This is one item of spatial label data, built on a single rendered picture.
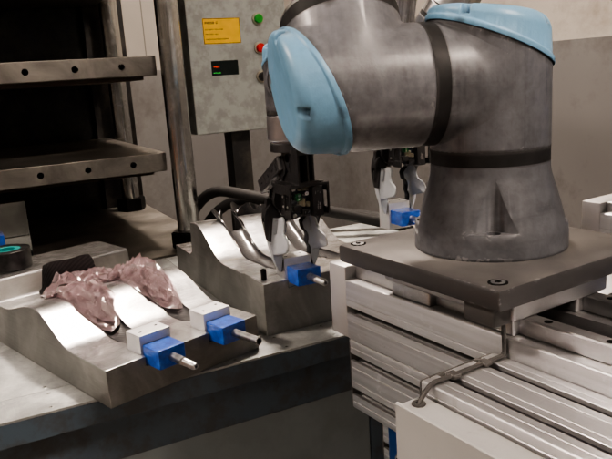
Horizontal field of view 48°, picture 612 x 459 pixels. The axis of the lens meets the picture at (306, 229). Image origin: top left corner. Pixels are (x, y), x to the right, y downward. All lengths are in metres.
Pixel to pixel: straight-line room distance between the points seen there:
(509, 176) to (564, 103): 2.97
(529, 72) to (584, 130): 2.91
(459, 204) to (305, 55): 0.20
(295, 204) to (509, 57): 0.52
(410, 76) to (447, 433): 0.30
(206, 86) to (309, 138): 1.36
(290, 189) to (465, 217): 0.47
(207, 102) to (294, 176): 0.93
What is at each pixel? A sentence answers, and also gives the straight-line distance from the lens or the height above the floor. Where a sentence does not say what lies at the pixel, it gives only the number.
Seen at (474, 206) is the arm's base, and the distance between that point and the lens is 0.65.
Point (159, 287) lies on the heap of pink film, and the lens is 1.14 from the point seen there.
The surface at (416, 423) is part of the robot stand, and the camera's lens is 0.57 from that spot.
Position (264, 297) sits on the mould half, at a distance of 1.12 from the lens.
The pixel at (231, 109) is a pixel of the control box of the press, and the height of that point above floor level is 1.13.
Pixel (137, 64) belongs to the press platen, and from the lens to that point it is 1.85.
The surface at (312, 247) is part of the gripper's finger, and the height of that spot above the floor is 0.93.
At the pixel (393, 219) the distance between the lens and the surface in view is 1.36.
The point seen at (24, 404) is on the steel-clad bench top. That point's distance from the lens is 1.04.
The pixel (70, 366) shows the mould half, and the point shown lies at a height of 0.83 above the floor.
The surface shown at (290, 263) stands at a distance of 1.14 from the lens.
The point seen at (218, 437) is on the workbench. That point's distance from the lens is 1.16.
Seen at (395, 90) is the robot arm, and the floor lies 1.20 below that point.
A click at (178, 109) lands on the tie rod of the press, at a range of 1.80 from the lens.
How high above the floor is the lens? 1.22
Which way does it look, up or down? 13 degrees down
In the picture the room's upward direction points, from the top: 4 degrees counter-clockwise
